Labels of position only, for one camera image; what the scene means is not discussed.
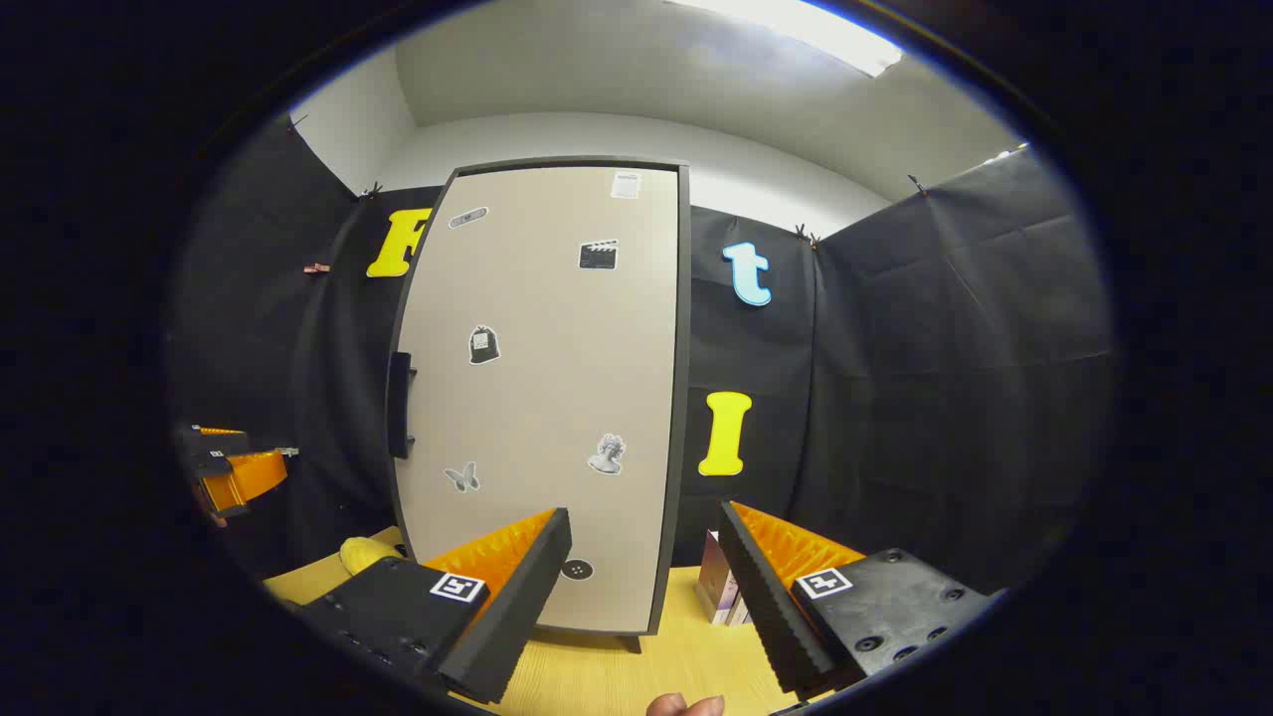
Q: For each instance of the beige and purple book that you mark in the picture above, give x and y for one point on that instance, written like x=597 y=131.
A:
x=712 y=582

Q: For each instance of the yellow round soft object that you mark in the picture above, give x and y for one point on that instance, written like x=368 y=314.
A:
x=363 y=555

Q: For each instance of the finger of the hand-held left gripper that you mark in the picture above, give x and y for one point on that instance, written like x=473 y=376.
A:
x=249 y=477
x=214 y=447

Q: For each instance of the small ceiling light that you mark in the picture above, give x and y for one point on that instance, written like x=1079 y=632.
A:
x=1004 y=156

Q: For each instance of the long ceiling light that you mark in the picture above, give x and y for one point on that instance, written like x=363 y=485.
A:
x=796 y=30

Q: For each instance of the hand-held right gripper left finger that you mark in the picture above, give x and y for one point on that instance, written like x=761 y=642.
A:
x=517 y=597

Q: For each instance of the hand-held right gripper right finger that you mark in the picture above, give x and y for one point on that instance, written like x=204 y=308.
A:
x=766 y=597

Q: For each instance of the white book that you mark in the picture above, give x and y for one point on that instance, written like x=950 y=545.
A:
x=740 y=615

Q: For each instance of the dark grey cabinet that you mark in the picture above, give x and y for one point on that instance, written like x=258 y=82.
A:
x=684 y=398

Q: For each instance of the black backdrop cloth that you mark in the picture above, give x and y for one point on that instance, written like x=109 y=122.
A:
x=945 y=378

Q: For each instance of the beige cabinet door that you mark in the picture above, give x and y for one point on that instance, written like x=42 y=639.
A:
x=537 y=398

